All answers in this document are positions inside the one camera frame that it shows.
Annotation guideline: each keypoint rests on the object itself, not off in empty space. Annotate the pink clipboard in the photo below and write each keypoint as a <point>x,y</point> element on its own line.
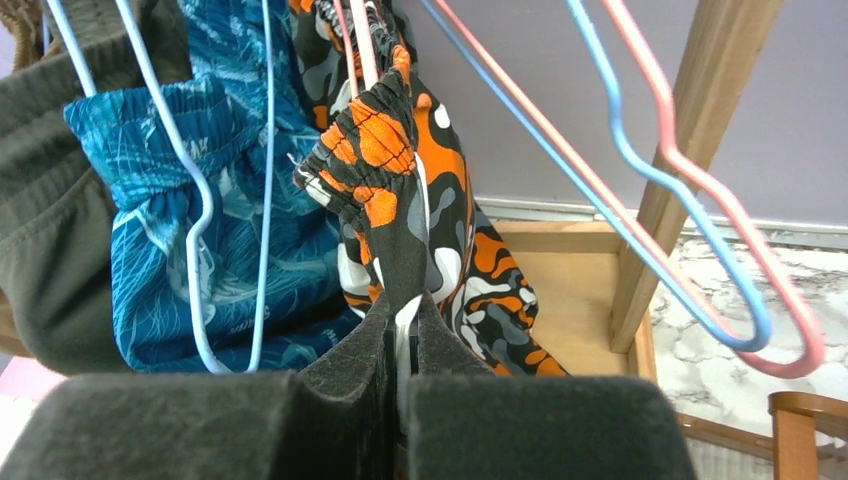
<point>26,378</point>

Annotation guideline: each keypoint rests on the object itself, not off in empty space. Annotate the pink wire hanger taken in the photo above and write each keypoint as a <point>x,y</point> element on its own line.
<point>362,31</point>

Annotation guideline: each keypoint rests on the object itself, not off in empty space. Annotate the blue patterned hanging shorts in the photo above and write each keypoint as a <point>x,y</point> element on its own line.
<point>269,250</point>

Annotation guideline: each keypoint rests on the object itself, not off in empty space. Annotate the wooden weaving loom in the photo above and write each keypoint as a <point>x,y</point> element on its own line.
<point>808,441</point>

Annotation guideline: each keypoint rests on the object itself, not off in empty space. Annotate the orange camouflage shorts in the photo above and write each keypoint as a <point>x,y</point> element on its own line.
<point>389,165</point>

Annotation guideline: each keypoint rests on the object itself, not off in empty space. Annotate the dark green hanging shorts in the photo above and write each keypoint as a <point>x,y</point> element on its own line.
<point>56,213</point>

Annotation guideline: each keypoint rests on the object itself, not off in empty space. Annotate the pink wire hanger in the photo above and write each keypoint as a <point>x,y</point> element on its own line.
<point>640,241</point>

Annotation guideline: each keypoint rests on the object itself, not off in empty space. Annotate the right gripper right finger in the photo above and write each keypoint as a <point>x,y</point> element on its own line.
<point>466,422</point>

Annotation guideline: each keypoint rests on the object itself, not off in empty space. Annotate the brown hanging shorts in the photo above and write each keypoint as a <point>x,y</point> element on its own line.
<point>25,21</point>

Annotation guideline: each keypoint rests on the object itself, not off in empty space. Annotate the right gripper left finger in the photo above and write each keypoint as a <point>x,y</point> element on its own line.
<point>332,420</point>

